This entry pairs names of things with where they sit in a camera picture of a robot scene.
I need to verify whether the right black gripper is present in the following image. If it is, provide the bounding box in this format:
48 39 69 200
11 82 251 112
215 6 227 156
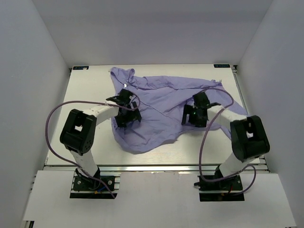
181 104 207 128

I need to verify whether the purple jacket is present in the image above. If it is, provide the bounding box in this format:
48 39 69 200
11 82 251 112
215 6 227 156
110 67 247 154

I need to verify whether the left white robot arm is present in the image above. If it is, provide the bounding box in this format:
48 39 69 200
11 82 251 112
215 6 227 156
59 89 142 190

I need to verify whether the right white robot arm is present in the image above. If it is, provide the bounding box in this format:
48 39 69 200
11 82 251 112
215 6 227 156
181 92 270 190

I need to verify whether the right blue table label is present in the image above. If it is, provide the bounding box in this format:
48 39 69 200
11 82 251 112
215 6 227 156
213 64 230 68

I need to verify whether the blue table label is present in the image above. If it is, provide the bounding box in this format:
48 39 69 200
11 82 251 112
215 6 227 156
72 66 89 70
213 64 230 68

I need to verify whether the left blue table label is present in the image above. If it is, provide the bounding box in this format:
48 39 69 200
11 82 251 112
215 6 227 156
72 66 89 70

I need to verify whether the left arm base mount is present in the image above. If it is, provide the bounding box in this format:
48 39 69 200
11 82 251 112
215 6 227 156
70 172 120 200

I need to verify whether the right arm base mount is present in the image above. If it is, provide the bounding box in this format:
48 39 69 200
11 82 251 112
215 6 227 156
193 175 245 202

